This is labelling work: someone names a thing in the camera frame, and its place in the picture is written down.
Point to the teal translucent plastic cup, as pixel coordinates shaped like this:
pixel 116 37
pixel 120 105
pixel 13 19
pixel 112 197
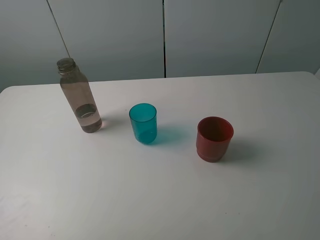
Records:
pixel 143 118

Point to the clear brown plastic bottle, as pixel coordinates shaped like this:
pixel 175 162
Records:
pixel 77 91

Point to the red plastic cup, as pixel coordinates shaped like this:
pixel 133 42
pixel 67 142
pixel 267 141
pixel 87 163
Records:
pixel 213 138

